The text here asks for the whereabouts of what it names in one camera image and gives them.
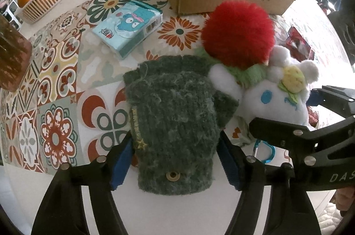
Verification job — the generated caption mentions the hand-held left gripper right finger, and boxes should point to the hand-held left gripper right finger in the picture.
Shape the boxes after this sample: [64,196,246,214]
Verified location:
[218,135,323,235]

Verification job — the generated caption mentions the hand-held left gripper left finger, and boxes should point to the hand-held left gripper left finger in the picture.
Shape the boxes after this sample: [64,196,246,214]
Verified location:
[33,135,134,235]

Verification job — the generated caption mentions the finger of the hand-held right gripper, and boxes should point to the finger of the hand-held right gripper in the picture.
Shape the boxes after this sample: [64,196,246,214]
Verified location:
[249,117,355,154]
[310,84,355,111]

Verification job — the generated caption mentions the white plush toy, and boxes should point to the white plush toy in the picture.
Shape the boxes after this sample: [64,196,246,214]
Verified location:
[208,46,320,129]

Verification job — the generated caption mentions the red snack packet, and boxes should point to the red snack packet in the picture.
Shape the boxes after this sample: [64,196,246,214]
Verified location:
[287,26,316,61]

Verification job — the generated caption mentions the green knitted glove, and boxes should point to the green knitted glove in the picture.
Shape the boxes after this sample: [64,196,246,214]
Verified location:
[123,55,239,196]

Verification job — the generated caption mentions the red fluffy pompom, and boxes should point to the red fluffy pompom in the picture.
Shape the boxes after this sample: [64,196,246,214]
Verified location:
[194,0,276,87]

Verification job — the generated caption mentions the blue tissue pack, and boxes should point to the blue tissue pack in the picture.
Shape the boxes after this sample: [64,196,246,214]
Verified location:
[91,0,164,60]

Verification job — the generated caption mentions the blue carabiner clip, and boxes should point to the blue carabiner clip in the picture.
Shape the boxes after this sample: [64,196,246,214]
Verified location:
[253,139,277,167]

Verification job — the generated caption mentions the dark grey chair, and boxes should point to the dark grey chair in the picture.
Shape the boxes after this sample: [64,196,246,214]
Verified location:
[327,0,355,74]

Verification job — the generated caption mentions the patterned tablecloth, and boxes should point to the patterned tablecloth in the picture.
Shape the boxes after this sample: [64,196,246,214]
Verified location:
[0,0,355,177]

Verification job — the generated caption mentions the brown glass vase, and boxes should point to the brown glass vase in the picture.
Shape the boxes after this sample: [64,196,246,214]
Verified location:
[0,14,33,91]

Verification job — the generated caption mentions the white shoe rack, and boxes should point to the white shoe rack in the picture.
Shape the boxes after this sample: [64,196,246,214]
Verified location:
[4,0,19,22]

